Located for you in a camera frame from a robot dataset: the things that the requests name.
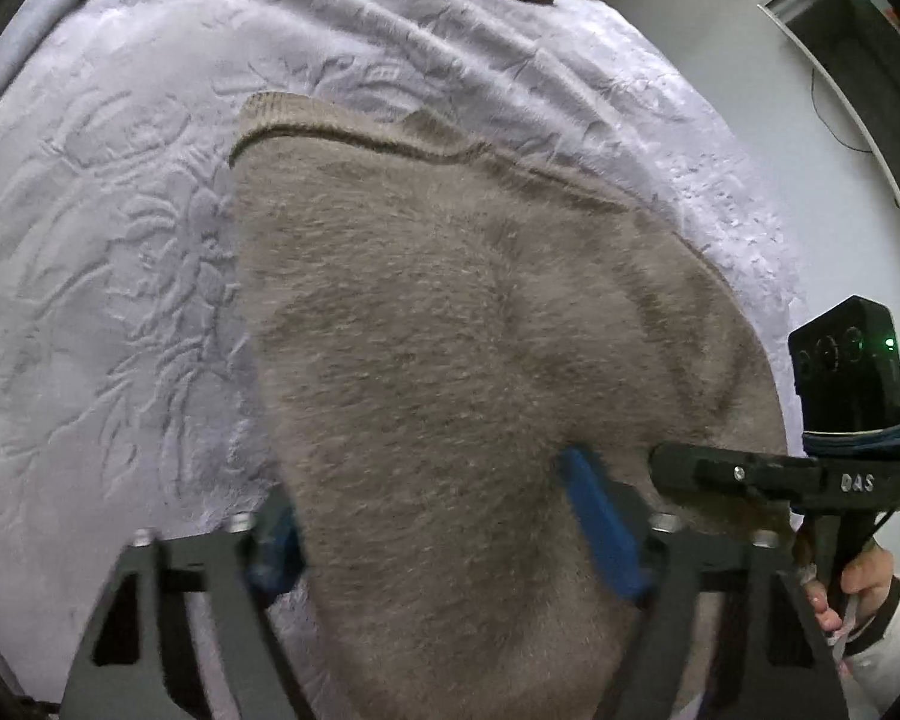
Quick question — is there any brown knit sweater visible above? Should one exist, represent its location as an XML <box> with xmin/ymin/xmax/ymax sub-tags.
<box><xmin>232</xmin><ymin>93</ymin><xmax>787</xmax><ymax>718</ymax></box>

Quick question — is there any person's right hand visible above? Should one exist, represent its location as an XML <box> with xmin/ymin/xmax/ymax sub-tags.
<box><xmin>803</xmin><ymin>544</ymin><xmax>894</xmax><ymax>634</ymax></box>

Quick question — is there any lavender embossed bedspread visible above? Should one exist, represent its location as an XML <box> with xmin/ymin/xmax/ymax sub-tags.
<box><xmin>0</xmin><ymin>0</ymin><xmax>798</xmax><ymax>699</ymax></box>

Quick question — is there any black camera box green light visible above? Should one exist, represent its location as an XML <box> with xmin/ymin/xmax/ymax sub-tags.
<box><xmin>788</xmin><ymin>296</ymin><xmax>900</xmax><ymax>458</ymax></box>

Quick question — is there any wall mirror white frame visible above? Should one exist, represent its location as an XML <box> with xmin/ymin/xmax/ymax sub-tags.
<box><xmin>761</xmin><ymin>0</ymin><xmax>900</xmax><ymax>210</ymax></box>

